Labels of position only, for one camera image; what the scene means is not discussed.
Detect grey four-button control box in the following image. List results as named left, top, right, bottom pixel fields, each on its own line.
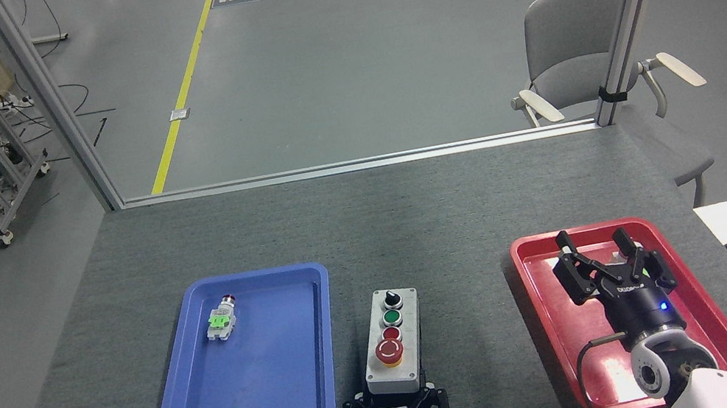
left=351, top=283, right=436, bottom=402

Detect red plastic tray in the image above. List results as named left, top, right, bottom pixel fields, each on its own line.
left=508, top=200, right=727, bottom=408

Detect small switch with green block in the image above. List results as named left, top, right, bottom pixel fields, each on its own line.
left=203, top=294, right=244, bottom=344

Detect black strap on post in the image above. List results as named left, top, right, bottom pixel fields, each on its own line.
left=597, top=82, right=630, bottom=106

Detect blue plastic tray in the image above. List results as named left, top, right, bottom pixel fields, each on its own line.
left=127, top=258, right=352, bottom=408

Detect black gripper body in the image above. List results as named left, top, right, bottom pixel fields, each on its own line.
left=597, top=271, right=689, bottom=345

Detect black floor cables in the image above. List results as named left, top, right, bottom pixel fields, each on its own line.
left=7, top=75, right=123, bottom=162

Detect grey chair with white armrests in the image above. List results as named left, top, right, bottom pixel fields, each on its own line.
left=493, top=0, right=727, bottom=236

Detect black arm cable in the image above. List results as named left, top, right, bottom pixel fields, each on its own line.
left=570, top=331, right=641, bottom=408

